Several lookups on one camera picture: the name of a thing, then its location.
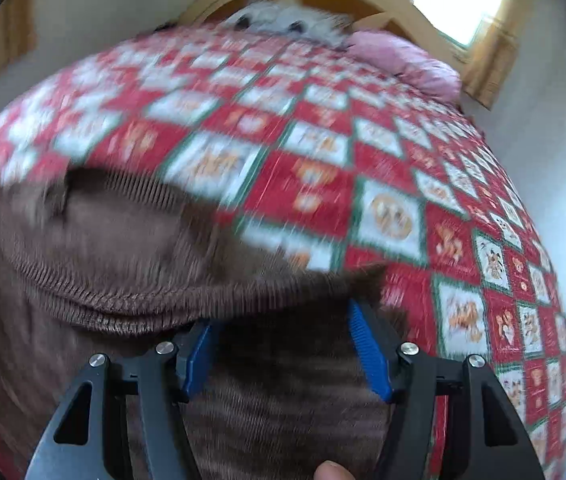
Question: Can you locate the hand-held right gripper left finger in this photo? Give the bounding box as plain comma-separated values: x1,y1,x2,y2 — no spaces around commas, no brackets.
25,320,221,480

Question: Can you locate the person's right hand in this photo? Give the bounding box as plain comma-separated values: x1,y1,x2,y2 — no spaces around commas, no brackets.
313,460,351,480

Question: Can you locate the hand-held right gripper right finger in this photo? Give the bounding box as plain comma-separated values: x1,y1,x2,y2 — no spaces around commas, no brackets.
347,300,546,480

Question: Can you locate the cream arched headboard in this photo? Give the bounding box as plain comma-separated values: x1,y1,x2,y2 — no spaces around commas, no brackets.
178,0,464,51

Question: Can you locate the brown knitted sweater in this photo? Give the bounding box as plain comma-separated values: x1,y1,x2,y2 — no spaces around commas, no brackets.
0,167,408,480

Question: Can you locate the red checked bed quilt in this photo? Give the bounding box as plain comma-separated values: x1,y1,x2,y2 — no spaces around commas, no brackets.
0,22,566,480

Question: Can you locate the pink pillow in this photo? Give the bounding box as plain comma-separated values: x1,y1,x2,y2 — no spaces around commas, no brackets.
345,30,464,103

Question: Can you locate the grey patterned pillow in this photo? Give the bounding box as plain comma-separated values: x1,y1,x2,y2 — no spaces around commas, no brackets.
223,0,354,51

